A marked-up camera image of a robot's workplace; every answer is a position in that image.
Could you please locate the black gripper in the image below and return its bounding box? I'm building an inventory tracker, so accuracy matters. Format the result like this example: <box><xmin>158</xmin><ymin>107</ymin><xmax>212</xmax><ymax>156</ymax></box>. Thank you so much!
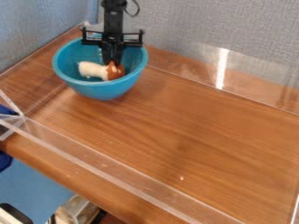
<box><xmin>80</xmin><ymin>27</ymin><xmax>146</xmax><ymax>66</ymax></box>

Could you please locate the brown toy mushroom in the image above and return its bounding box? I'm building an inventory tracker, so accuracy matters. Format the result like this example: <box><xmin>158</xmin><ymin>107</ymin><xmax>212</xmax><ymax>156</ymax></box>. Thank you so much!
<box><xmin>79</xmin><ymin>61</ymin><xmax>126</xmax><ymax>81</ymax></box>

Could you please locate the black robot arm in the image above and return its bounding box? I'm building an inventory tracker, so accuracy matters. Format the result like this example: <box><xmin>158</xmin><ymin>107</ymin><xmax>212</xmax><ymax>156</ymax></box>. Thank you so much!
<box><xmin>80</xmin><ymin>0</ymin><xmax>144</xmax><ymax>66</ymax></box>

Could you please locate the blue plastic bowl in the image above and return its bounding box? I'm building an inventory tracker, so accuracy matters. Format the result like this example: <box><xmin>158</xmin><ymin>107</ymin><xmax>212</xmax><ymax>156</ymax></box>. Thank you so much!
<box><xmin>52</xmin><ymin>38</ymin><xmax>148</xmax><ymax>101</ymax></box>

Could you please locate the dark blue object at edge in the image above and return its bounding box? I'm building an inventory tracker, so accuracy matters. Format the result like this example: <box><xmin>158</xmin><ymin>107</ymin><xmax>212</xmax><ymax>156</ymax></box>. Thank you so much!
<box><xmin>0</xmin><ymin>104</ymin><xmax>21</xmax><ymax>173</ymax></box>

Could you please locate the black object bottom left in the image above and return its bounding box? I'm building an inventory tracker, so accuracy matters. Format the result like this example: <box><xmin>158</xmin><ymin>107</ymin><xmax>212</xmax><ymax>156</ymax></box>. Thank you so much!
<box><xmin>0</xmin><ymin>203</ymin><xmax>33</xmax><ymax>224</ymax></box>

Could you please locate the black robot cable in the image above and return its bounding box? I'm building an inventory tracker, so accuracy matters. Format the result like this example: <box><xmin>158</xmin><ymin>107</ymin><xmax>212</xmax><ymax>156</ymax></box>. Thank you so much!
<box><xmin>123</xmin><ymin>0</ymin><xmax>142</xmax><ymax>18</ymax></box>

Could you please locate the clear acrylic barrier frame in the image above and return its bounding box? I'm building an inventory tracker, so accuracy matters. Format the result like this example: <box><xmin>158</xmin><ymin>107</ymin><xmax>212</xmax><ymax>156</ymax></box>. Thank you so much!
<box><xmin>0</xmin><ymin>30</ymin><xmax>299</xmax><ymax>224</ymax></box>

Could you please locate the metal bracket under table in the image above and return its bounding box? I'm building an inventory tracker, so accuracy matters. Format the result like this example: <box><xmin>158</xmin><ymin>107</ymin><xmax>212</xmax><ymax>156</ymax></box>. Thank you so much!
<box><xmin>45</xmin><ymin>195</ymin><xmax>99</xmax><ymax>224</ymax></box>

